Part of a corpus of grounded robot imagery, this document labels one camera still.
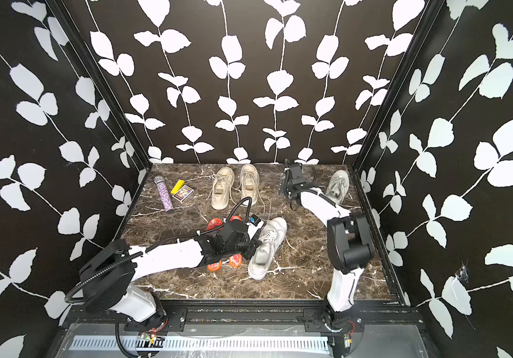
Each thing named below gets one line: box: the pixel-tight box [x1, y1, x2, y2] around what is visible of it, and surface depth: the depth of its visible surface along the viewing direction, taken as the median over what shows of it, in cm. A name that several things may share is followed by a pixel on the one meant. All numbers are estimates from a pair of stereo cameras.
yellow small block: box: [170, 179, 186, 195], surface depth 113 cm
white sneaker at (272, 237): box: [248, 217, 288, 281], surface depth 84 cm
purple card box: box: [172, 184, 195, 204], surface depth 109 cm
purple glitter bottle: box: [153, 175, 174, 212], surface depth 106 cm
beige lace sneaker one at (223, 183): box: [211, 166, 235, 211], surface depth 106 cm
